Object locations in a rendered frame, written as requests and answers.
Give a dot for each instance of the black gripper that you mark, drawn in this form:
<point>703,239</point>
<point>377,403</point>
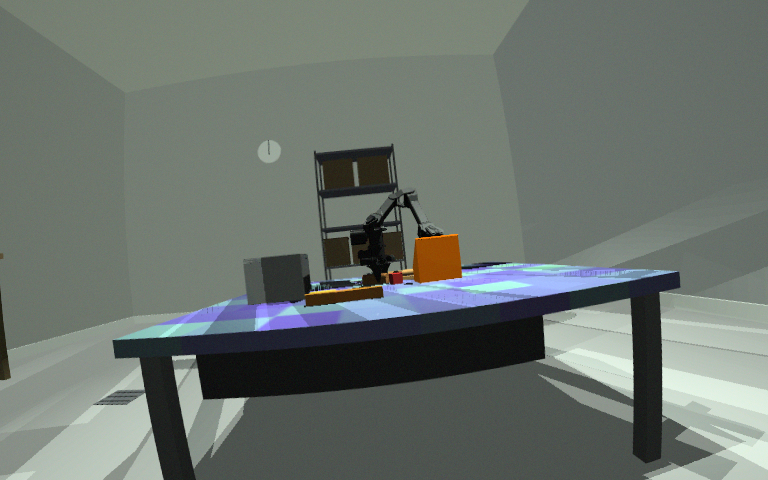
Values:
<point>378,261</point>

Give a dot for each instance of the grey metal cabinet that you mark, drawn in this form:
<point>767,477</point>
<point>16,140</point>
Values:
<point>277,279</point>

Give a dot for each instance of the brown cylinder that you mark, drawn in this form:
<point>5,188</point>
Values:
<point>369,280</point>

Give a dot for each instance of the yellow bar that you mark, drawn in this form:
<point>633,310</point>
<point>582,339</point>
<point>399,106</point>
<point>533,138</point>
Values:
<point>336,296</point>

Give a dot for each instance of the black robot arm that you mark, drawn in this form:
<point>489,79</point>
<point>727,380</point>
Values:
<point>373,226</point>

